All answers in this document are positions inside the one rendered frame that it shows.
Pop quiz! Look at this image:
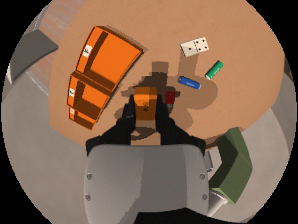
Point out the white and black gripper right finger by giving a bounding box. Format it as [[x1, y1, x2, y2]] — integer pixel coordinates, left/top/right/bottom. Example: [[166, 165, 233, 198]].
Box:
[[155, 94, 206, 156]]

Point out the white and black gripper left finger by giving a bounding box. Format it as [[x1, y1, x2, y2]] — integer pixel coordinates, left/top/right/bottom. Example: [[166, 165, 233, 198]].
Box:
[[85, 94, 136, 157]]

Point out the green battery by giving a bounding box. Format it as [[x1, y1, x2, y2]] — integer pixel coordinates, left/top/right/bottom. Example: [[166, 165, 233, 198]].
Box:
[[205, 61, 224, 80]]

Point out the blue battery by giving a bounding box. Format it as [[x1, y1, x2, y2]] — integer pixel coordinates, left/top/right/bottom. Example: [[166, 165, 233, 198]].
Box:
[[178, 76, 201, 90]]

